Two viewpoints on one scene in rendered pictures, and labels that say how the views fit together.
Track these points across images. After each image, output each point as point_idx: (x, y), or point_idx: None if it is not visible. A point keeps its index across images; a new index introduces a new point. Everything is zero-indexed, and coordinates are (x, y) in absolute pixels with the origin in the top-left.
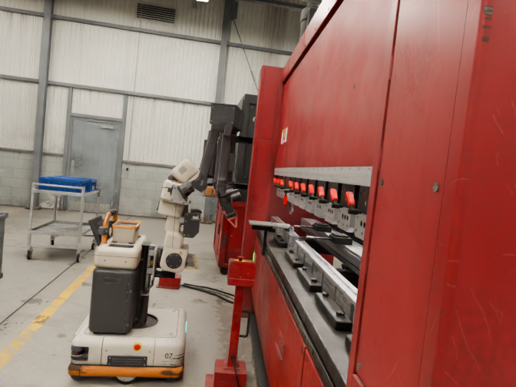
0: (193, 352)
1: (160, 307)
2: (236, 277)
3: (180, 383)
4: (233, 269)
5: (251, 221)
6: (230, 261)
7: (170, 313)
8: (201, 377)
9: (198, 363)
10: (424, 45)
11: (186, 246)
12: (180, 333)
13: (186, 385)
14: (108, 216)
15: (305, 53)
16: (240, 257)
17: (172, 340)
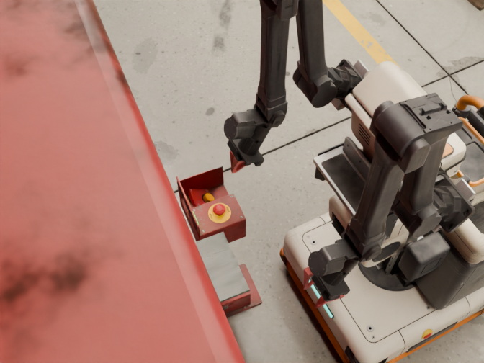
0: (317, 359)
1: (405, 332)
2: (211, 186)
3: (283, 266)
4: (217, 176)
5: (232, 267)
6: (221, 166)
7: (367, 315)
8: (265, 294)
9: (289, 329)
10: None
11: (349, 217)
12: (304, 251)
13: (274, 267)
14: (467, 98)
15: None
16: (217, 204)
17: (300, 228)
